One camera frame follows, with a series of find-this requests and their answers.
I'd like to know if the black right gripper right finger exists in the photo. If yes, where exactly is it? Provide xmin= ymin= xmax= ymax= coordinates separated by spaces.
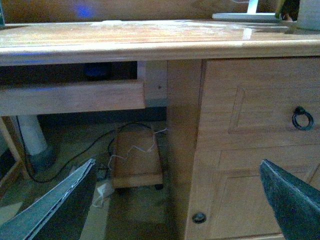
xmin=259 ymin=159 xmax=320 ymax=240

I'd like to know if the black ring drawer pull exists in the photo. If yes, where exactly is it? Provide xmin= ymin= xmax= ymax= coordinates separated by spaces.
xmin=291 ymin=105 xmax=315 ymax=131

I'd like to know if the white lamp base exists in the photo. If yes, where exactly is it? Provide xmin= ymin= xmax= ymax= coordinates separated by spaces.
xmin=212 ymin=0 xmax=280 ymax=23

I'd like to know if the white pipe with grey base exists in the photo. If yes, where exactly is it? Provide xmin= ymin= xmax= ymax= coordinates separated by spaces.
xmin=17 ymin=115 xmax=56 ymax=173

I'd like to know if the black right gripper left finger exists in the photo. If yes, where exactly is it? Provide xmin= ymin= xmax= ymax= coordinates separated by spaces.
xmin=0 ymin=159 xmax=97 ymax=240

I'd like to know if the wooden desk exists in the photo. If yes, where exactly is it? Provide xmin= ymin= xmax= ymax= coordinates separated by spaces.
xmin=0 ymin=20 xmax=320 ymax=240

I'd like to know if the white power adapter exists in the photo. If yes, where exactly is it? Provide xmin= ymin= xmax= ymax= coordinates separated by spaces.
xmin=92 ymin=180 xmax=115 ymax=208

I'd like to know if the white cup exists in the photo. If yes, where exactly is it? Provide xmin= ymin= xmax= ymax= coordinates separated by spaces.
xmin=297 ymin=0 xmax=320 ymax=31

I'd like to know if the wooden keyboard tray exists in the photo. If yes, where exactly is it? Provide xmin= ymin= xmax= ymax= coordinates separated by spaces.
xmin=0 ymin=79 xmax=146 ymax=116

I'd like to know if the black floor cable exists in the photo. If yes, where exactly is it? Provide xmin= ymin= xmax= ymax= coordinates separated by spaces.
xmin=15 ymin=116 xmax=153 ymax=183

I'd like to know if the black round door knob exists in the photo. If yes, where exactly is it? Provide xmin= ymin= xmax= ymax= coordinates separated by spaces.
xmin=192 ymin=212 xmax=207 ymax=224

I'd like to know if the white thin cable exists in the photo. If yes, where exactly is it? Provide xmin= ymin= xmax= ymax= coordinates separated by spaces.
xmin=107 ymin=127 xmax=169 ymax=171

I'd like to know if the white round desk sticker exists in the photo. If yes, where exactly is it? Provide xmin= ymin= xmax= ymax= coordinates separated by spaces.
xmin=100 ymin=20 xmax=123 ymax=25

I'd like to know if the wooden rolling stand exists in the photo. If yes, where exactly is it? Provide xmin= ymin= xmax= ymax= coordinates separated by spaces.
xmin=108 ymin=125 xmax=164 ymax=190

